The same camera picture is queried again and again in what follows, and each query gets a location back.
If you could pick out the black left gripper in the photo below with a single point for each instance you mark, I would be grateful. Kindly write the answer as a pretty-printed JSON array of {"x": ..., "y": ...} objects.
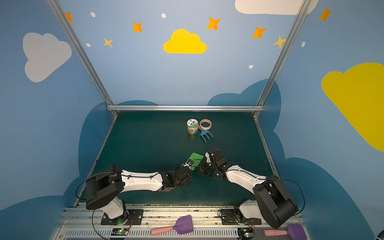
[{"x": 186, "y": 169}]

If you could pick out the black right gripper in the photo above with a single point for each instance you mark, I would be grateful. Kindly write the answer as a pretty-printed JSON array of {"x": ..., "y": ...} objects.
[{"x": 207, "y": 165}]

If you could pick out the green square paper sheet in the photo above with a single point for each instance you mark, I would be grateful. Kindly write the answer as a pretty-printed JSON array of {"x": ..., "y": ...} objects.
[{"x": 196, "y": 158}]

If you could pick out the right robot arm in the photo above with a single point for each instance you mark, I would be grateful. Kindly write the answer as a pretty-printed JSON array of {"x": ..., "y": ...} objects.
[{"x": 273, "y": 202}]

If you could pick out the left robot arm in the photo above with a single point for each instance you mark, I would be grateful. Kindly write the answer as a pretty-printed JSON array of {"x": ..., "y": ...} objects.
[{"x": 102, "y": 189}]

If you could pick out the blue garden hand rake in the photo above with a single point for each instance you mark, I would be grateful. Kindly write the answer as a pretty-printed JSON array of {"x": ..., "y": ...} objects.
[{"x": 206, "y": 135}]

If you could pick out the white tape roll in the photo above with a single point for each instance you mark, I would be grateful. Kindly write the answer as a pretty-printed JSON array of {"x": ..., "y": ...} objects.
[{"x": 205, "y": 124}]

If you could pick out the carrot snack jar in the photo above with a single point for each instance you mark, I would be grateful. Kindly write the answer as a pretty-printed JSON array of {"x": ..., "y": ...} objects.
[{"x": 192, "y": 126}]

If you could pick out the right green circuit board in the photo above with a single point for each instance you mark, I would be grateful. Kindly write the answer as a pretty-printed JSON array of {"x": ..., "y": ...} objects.
[{"x": 245, "y": 234}]

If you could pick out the green circuit board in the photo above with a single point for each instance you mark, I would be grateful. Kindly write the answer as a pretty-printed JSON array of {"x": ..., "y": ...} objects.
[
  {"x": 120, "y": 232},
  {"x": 245, "y": 234}
]

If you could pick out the left green circuit board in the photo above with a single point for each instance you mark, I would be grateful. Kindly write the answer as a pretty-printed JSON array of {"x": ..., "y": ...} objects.
[{"x": 120, "y": 232}]

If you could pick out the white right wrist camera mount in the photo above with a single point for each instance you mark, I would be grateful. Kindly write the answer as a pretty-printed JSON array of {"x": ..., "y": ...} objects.
[{"x": 215, "y": 157}]

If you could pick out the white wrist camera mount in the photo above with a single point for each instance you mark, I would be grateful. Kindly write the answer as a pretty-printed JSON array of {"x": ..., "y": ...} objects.
[
  {"x": 189, "y": 163},
  {"x": 215, "y": 157}
]

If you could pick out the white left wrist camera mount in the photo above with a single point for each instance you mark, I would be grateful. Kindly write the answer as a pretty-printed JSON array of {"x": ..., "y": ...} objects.
[{"x": 189, "y": 163}]

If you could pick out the purple scoop pink handle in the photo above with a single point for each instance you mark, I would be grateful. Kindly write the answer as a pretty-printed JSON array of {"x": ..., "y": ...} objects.
[
  {"x": 296, "y": 232},
  {"x": 184, "y": 225}
]

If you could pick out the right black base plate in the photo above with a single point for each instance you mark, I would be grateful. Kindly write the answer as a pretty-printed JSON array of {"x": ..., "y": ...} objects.
[{"x": 233, "y": 217}]

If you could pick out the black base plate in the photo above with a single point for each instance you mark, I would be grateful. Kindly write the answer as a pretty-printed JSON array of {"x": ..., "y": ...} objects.
[
  {"x": 130, "y": 217},
  {"x": 233, "y": 217}
]

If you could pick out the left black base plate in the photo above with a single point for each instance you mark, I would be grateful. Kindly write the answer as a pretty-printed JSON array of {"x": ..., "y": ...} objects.
[{"x": 130, "y": 217}]

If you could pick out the aluminium back frame rail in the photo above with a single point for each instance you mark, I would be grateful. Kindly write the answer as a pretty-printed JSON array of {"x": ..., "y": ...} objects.
[{"x": 185, "y": 108}]

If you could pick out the aluminium front rail base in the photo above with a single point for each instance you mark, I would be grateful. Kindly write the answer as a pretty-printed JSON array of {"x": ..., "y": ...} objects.
[{"x": 167, "y": 222}]

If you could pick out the aluminium left corner post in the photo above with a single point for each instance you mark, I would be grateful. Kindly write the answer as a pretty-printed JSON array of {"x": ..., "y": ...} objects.
[{"x": 59, "y": 13}]

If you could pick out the aluminium corner post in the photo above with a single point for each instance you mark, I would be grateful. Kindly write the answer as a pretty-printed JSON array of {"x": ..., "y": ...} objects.
[
  {"x": 291, "y": 37},
  {"x": 59, "y": 13}
]

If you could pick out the aluminium right corner post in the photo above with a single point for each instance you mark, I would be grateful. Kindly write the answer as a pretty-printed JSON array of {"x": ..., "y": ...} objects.
[{"x": 291, "y": 37}]

